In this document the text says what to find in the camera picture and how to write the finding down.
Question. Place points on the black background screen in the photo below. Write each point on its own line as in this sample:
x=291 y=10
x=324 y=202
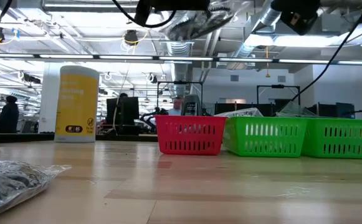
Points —
x=271 y=109
x=333 y=110

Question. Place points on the green plastic basket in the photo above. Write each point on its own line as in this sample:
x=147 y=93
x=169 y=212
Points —
x=264 y=137
x=342 y=137

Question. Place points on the person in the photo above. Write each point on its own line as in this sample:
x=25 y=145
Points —
x=177 y=107
x=9 y=115

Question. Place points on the black computer monitor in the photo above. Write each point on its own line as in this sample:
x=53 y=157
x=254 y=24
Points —
x=123 y=110

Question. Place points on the black aluminium table frame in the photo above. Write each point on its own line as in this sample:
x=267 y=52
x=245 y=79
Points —
x=28 y=137

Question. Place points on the grey travel bottle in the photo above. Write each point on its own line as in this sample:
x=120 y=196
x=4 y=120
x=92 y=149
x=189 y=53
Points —
x=192 y=105

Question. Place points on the black rig frame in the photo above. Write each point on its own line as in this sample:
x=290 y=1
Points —
x=278 y=86
x=180 y=82

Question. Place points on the clear vanity pad bag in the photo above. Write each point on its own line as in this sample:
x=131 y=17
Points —
x=240 y=112

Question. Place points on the long led light bar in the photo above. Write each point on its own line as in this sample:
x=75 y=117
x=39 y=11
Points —
x=183 y=58

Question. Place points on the red plastic basket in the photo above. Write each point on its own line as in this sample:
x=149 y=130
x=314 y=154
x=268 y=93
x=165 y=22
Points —
x=190 y=137

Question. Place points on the silver ribbed ventilation duct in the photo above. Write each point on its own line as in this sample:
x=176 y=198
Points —
x=179 y=49
x=261 y=18

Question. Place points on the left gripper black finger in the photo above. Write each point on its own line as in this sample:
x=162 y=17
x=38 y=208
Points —
x=183 y=4

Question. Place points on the yellow wipes canister white lid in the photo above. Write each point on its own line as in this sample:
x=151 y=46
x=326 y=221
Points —
x=76 y=102

